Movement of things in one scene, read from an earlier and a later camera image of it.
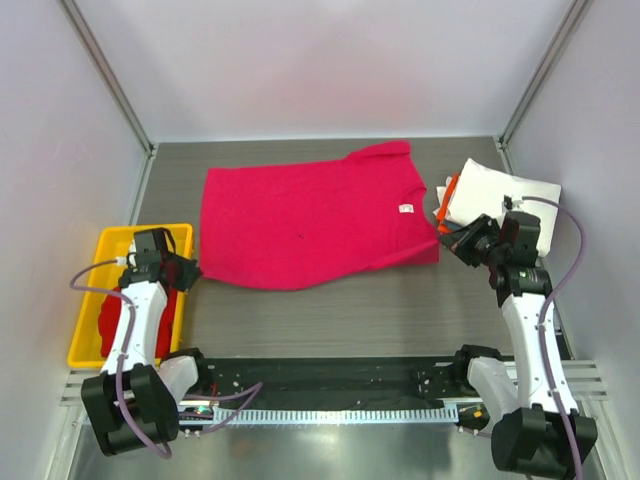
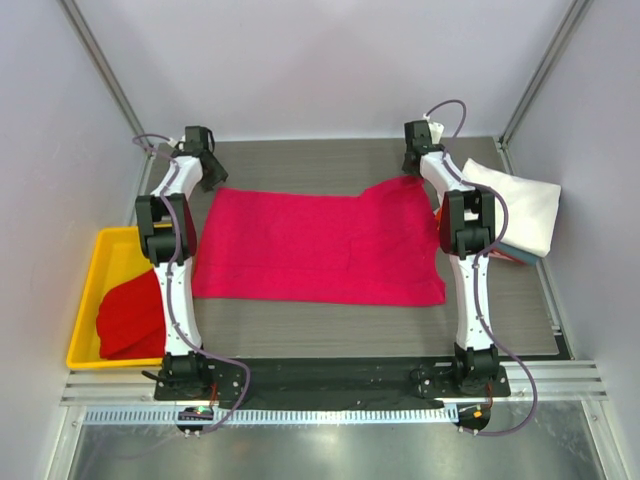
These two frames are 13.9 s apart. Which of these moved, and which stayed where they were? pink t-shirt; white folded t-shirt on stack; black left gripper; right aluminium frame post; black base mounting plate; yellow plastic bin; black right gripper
Moved: black right gripper; pink t-shirt; black left gripper
Stayed: white folded t-shirt on stack; right aluminium frame post; yellow plastic bin; black base mounting plate
